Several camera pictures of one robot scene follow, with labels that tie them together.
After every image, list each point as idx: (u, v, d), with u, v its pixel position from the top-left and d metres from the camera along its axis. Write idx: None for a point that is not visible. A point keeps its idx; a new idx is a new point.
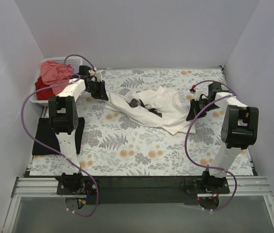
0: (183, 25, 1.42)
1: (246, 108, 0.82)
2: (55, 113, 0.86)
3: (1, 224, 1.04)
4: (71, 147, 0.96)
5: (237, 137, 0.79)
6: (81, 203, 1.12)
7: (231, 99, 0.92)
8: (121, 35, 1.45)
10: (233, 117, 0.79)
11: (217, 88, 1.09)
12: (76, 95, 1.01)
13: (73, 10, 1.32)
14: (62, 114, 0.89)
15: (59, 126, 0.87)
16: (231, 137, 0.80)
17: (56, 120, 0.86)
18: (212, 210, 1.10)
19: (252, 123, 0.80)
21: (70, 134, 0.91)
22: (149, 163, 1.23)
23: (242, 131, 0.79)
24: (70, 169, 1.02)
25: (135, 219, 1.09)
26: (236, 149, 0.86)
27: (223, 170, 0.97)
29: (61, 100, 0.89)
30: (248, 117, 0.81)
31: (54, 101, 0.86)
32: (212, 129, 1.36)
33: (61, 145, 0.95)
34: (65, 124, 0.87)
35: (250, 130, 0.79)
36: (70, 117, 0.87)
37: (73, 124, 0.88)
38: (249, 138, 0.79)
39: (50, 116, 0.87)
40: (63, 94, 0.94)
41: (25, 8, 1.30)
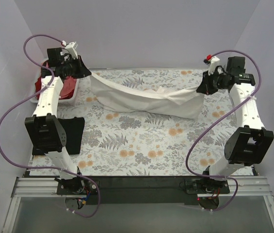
0: (183, 25, 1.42)
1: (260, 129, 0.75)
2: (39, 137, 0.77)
3: (1, 224, 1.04)
4: (64, 161, 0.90)
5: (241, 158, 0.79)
6: (81, 203, 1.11)
7: (247, 108, 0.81)
8: (122, 35, 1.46)
10: (241, 141, 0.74)
11: (238, 66, 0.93)
12: (55, 100, 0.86)
13: (73, 10, 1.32)
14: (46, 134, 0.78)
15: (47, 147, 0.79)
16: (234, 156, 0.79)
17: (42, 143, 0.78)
18: (212, 210, 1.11)
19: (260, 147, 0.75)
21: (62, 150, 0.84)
22: (149, 163, 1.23)
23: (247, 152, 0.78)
24: (67, 174, 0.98)
25: (135, 219, 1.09)
26: (240, 165, 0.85)
27: (224, 177, 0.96)
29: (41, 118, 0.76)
30: (259, 138, 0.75)
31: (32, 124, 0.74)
32: (213, 129, 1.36)
33: (53, 160, 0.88)
34: (53, 144, 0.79)
35: (256, 152, 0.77)
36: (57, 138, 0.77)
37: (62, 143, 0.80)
38: (253, 159, 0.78)
39: (33, 139, 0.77)
40: (40, 109, 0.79)
41: (25, 8, 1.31)
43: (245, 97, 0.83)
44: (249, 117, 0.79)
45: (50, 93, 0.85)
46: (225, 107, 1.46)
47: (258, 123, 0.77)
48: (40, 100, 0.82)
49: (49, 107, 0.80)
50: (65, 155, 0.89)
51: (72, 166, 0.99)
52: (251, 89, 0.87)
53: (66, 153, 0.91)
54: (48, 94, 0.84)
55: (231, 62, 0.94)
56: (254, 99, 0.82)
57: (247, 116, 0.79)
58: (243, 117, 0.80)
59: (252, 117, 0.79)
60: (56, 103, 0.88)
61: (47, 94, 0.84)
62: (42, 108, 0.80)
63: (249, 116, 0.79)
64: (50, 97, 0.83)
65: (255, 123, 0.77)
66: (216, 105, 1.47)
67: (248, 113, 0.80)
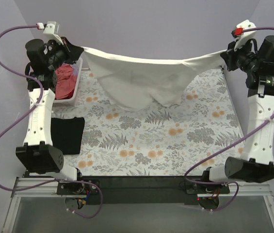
0: (183, 25, 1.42)
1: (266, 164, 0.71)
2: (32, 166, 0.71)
3: (1, 224, 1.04)
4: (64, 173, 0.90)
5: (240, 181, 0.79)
6: (81, 203, 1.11)
7: (261, 135, 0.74)
8: (122, 35, 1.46)
10: (243, 174, 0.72)
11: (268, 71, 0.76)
12: (46, 120, 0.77)
13: (73, 10, 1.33)
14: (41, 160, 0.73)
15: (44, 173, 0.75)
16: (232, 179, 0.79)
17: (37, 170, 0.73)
18: (212, 210, 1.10)
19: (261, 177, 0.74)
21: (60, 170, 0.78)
22: (149, 163, 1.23)
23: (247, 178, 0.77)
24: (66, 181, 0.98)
25: (135, 219, 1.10)
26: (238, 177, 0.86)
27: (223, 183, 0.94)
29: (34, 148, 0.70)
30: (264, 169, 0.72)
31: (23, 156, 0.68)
32: (213, 129, 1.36)
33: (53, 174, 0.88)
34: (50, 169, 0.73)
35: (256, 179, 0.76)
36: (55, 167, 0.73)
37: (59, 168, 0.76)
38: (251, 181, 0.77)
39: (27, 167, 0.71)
40: (32, 136, 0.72)
41: (25, 8, 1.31)
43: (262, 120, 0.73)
44: (259, 147, 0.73)
45: (40, 114, 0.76)
46: (225, 107, 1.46)
47: (268, 155, 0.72)
48: (30, 124, 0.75)
49: (41, 133, 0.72)
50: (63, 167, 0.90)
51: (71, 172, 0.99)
52: None
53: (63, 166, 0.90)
54: (39, 115, 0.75)
55: (267, 52, 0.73)
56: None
57: (257, 147, 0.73)
58: (252, 145, 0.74)
59: (262, 148, 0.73)
60: (48, 120, 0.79)
61: (37, 116, 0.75)
62: (33, 134, 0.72)
63: (259, 147, 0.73)
64: (42, 120, 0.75)
65: (264, 157, 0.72)
66: (216, 105, 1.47)
67: (259, 143, 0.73)
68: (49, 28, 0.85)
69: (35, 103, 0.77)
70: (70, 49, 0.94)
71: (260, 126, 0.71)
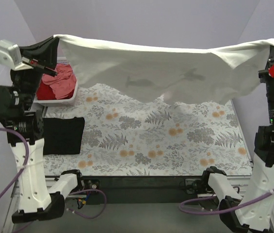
0: (183, 24, 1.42)
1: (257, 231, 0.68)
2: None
3: (1, 224, 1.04)
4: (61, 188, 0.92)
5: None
6: (81, 204, 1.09)
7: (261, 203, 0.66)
8: (122, 34, 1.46)
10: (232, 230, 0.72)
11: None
12: (40, 177, 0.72)
13: (72, 10, 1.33)
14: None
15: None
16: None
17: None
18: (212, 210, 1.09)
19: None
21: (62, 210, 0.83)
22: (149, 163, 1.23)
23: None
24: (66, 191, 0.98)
25: (135, 219, 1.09)
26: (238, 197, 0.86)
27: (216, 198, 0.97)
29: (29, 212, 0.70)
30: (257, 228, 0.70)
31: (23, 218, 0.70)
32: (213, 129, 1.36)
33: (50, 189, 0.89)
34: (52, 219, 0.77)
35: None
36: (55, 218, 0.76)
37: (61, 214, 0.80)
38: None
39: None
40: (25, 201, 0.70)
41: (25, 8, 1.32)
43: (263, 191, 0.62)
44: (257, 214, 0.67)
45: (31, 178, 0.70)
46: (225, 107, 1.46)
47: (264, 223, 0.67)
48: (22, 189, 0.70)
49: (36, 201, 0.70)
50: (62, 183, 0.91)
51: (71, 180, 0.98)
52: None
53: (62, 183, 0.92)
54: (29, 178, 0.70)
55: None
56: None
57: (254, 214, 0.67)
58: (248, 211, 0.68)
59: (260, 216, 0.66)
60: (40, 174, 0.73)
61: (27, 179, 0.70)
62: (28, 200, 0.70)
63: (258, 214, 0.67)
64: (35, 184, 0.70)
65: (258, 223, 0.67)
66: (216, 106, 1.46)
67: (257, 211, 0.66)
68: (3, 58, 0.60)
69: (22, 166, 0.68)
70: (43, 64, 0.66)
71: (261, 198, 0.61)
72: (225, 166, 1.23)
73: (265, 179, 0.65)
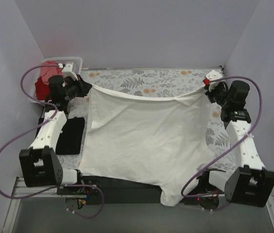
0: (183, 25, 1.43)
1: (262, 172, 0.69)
2: (31, 171, 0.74)
3: (1, 224, 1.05)
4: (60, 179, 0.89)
5: (242, 200, 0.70)
6: (81, 203, 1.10)
7: (244, 146, 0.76)
8: (122, 34, 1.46)
10: (243, 186, 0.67)
11: (239, 101, 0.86)
12: (55, 134, 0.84)
13: (73, 10, 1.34)
14: (40, 170, 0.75)
15: (40, 183, 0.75)
16: (235, 200, 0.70)
17: (34, 181, 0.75)
18: (212, 210, 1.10)
19: (265, 188, 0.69)
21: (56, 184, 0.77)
22: None
23: (248, 192, 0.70)
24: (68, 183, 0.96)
25: (135, 219, 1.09)
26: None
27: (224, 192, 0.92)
29: (37, 152, 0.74)
30: (260, 178, 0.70)
31: (27, 157, 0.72)
32: (213, 129, 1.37)
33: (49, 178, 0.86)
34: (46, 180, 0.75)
35: (258, 193, 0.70)
36: (49, 174, 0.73)
37: (56, 180, 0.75)
38: (258, 201, 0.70)
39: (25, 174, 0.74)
40: (37, 142, 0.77)
41: (26, 8, 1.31)
43: (241, 134, 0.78)
44: (248, 156, 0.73)
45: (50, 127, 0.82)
46: None
47: (257, 162, 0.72)
48: (40, 134, 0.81)
49: (47, 141, 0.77)
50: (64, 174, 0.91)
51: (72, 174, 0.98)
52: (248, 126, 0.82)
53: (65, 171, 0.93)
54: (48, 129, 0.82)
55: (234, 94, 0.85)
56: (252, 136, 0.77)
57: (246, 154, 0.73)
58: (241, 156, 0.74)
59: (251, 156, 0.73)
60: (56, 136, 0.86)
61: (47, 129, 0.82)
62: (40, 141, 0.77)
63: (248, 155, 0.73)
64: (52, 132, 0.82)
65: (254, 164, 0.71)
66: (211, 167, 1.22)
67: (246, 152, 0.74)
68: (68, 67, 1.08)
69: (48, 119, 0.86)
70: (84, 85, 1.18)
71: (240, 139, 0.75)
72: (225, 166, 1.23)
73: (238, 130, 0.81)
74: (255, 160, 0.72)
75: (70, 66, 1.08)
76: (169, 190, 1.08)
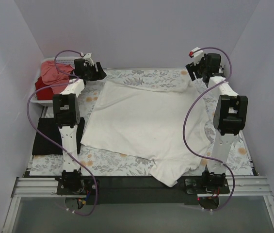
0: (183, 25, 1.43)
1: (237, 96, 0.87)
2: (58, 109, 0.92)
3: (1, 224, 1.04)
4: (72, 142, 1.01)
5: (228, 124, 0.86)
6: (81, 203, 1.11)
7: (223, 87, 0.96)
8: (122, 34, 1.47)
10: (224, 107, 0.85)
11: (214, 64, 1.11)
12: (77, 93, 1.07)
13: (73, 10, 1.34)
14: (65, 109, 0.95)
15: (64, 120, 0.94)
16: (222, 125, 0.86)
17: (60, 116, 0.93)
18: (212, 210, 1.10)
19: (242, 109, 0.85)
21: (73, 127, 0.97)
22: (149, 163, 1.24)
23: (231, 118, 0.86)
24: (71, 165, 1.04)
25: (135, 219, 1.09)
26: (229, 135, 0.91)
27: (222, 163, 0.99)
29: (64, 98, 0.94)
30: (237, 106, 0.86)
31: (57, 98, 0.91)
32: (212, 129, 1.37)
33: (63, 140, 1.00)
34: (70, 119, 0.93)
35: (239, 117, 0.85)
36: (72, 111, 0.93)
37: (76, 119, 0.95)
38: (238, 124, 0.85)
39: (55, 112, 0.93)
40: (65, 93, 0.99)
41: (25, 8, 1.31)
43: (219, 81, 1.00)
44: (226, 91, 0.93)
45: (74, 84, 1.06)
46: None
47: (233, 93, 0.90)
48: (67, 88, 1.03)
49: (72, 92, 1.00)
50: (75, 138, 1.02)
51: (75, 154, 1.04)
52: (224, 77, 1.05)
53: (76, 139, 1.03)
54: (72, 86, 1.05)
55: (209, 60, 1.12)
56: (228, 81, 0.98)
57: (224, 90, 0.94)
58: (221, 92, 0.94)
59: (228, 91, 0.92)
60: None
61: (72, 86, 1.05)
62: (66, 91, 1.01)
63: (226, 91, 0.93)
64: (74, 87, 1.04)
65: (232, 94, 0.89)
66: (206, 150, 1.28)
67: (225, 89, 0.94)
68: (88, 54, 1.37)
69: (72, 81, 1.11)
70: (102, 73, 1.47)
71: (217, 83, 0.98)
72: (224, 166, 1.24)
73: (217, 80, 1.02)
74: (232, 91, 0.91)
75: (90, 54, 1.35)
76: (161, 168, 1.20)
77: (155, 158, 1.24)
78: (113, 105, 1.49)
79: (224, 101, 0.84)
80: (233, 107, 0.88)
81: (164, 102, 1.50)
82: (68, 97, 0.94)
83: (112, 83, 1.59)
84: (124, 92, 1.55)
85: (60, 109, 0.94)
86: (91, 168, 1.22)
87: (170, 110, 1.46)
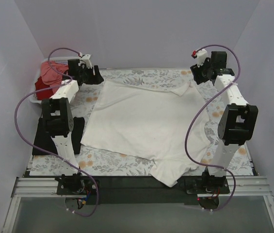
0: (183, 25, 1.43)
1: (246, 106, 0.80)
2: (49, 116, 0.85)
3: (1, 224, 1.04)
4: (68, 150, 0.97)
5: (233, 135, 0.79)
6: (81, 203, 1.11)
7: (231, 91, 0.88)
8: (121, 34, 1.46)
10: (232, 118, 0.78)
11: (219, 60, 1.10)
12: (70, 96, 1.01)
13: (73, 10, 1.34)
14: (56, 116, 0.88)
15: (55, 129, 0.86)
16: (227, 135, 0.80)
17: (50, 124, 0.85)
18: (212, 210, 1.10)
19: (249, 121, 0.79)
21: (66, 136, 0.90)
22: (149, 163, 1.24)
23: (237, 128, 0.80)
24: (69, 170, 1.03)
25: (135, 219, 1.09)
26: (234, 145, 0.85)
27: (223, 169, 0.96)
29: (55, 102, 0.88)
30: (246, 114, 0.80)
31: (47, 104, 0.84)
32: (212, 129, 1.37)
33: (58, 147, 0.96)
34: (60, 126, 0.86)
35: (246, 127, 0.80)
36: (64, 118, 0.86)
37: (68, 126, 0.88)
38: (245, 136, 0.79)
39: (44, 119, 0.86)
40: (56, 97, 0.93)
41: (25, 8, 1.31)
43: (227, 83, 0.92)
44: (234, 97, 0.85)
45: (67, 87, 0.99)
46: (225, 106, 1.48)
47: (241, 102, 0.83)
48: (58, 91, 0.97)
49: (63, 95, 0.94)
50: (71, 145, 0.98)
51: (72, 160, 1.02)
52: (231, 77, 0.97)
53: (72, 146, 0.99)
54: (65, 89, 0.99)
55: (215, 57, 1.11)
56: (236, 84, 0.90)
57: (232, 96, 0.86)
58: (229, 99, 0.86)
59: (237, 97, 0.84)
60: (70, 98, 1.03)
61: (64, 89, 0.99)
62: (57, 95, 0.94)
63: (234, 97, 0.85)
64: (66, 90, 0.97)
65: (240, 102, 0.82)
66: (206, 150, 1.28)
67: (233, 95, 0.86)
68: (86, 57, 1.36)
69: (65, 83, 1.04)
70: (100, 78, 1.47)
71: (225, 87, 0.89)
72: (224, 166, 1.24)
73: (224, 81, 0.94)
74: (240, 99, 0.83)
75: (89, 56, 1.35)
76: (161, 168, 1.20)
77: (155, 159, 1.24)
78: (113, 105, 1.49)
79: (232, 111, 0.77)
80: (240, 114, 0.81)
81: (164, 102, 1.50)
82: (59, 103, 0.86)
83: (112, 83, 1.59)
84: (125, 93, 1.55)
85: (51, 116, 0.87)
86: (91, 168, 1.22)
87: (170, 109, 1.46)
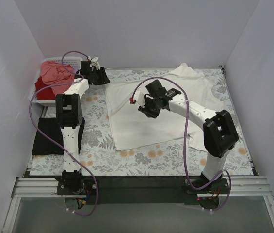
0: (183, 25, 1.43)
1: (217, 114, 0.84)
2: (61, 109, 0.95)
3: (1, 224, 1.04)
4: (74, 144, 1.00)
5: (224, 146, 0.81)
6: (81, 203, 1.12)
7: (193, 108, 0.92)
8: (121, 34, 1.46)
10: (216, 133, 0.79)
11: (158, 87, 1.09)
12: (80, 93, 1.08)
13: (73, 11, 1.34)
14: (68, 111, 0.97)
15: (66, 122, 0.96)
16: (221, 149, 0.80)
17: (62, 116, 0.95)
18: (212, 210, 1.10)
19: (230, 124, 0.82)
21: (75, 128, 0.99)
22: (149, 163, 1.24)
23: (225, 139, 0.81)
24: (72, 165, 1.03)
25: (134, 219, 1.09)
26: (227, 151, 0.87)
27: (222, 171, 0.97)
29: (67, 97, 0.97)
30: (221, 122, 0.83)
31: (60, 98, 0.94)
32: None
33: (65, 140, 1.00)
34: (72, 119, 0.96)
35: (230, 132, 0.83)
36: (74, 112, 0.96)
37: (78, 120, 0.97)
38: (233, 139, 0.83)
39: (57, 112, 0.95)
40: (69, 93, 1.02)
41: (25, 8, 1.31)
43: (184, 103, 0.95)
44: (201, 112, 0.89)
45: (78, 84, 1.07)
46: (225, 107, 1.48)
47: (207, 114, 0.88)
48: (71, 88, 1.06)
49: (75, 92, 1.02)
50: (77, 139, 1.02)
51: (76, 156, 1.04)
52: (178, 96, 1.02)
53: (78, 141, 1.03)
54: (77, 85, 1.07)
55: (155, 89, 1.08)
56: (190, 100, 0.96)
57: (198, 111, 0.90)
58: (198, 116, 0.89)
59: (203, 111, 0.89)
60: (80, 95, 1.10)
61: (76, 86, 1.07)
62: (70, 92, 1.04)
63: (201, 112, 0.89)
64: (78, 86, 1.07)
65: (210, 113, 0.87)
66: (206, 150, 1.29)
67: (199, 111, 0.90)
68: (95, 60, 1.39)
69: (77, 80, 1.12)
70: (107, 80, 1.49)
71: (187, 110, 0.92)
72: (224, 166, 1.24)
73: (179, 102, 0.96)
74: (208, 112, 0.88)
75: (97, 58, 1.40)
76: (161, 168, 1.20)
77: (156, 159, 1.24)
78: (113, 105, 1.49)
79: (213, 128, 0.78)
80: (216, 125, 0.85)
81: None
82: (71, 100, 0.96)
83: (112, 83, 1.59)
84: (124, 93, 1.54)
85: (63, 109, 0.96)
86: (91, 168, 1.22)
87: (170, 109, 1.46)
